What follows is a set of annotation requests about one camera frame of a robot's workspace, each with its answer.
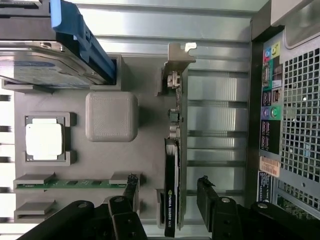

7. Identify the grey printed parts rack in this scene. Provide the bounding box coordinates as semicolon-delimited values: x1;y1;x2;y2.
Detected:
0;17;191;228

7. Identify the green RAM stick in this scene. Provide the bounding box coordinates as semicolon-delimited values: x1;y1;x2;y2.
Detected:
16;179;126;190

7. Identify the hard disk with blue caddy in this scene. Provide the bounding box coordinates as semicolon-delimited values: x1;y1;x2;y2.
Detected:
0;0;118;89

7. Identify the dark grey PC case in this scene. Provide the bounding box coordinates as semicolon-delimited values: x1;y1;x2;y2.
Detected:
249;0;320;226

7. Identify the silver CPU chip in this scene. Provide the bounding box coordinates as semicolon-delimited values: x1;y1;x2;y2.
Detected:
25;118;67;161

